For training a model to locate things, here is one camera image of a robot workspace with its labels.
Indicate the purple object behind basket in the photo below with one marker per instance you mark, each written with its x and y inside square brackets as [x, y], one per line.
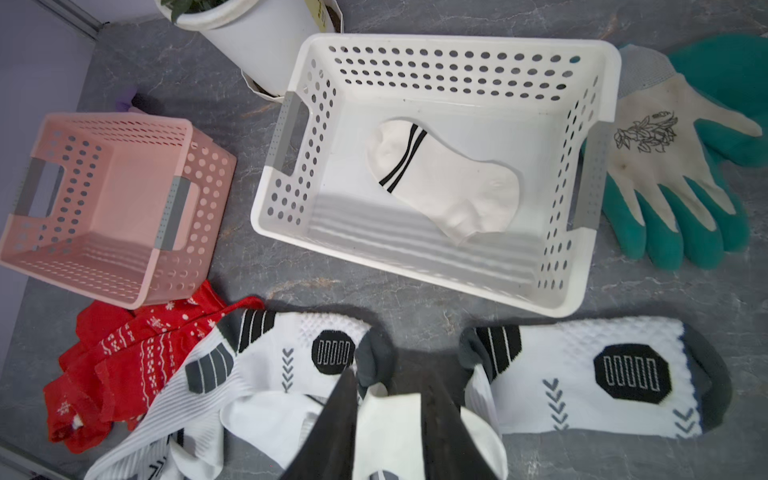
[127, 100]

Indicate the white perforated plastic basket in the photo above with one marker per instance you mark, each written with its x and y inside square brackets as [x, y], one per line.
[540, 107]

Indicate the pink perforated plastic basket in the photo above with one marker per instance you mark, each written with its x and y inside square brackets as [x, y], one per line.
[124, 208]

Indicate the white sock two black stripes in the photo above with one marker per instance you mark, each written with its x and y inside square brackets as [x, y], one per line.
[462, 197]

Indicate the white striped ankle sock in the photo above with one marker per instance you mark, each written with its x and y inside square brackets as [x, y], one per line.
[388, 442]

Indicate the red patterned sock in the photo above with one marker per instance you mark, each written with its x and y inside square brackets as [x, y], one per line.
[122, 361]

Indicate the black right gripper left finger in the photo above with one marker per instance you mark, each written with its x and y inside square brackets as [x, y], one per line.
[328, 452]

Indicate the white sport sock grey toe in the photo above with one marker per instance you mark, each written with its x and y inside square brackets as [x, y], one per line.
[264, 376]

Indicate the green white garden glove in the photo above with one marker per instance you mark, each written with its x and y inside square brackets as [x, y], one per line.
[679, 116]

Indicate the green potted plant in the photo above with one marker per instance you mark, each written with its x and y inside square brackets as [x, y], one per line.
[181, 7]

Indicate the white sport sock grey heel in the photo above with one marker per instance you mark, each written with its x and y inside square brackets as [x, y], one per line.
[642, 375]

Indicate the white pot saucer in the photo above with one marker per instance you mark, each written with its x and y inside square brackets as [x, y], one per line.
[259, 91]

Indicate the white plant pot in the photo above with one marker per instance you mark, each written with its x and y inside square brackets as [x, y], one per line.
[263, 38]

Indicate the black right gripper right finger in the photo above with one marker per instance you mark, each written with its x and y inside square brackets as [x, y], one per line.
[448, 450]

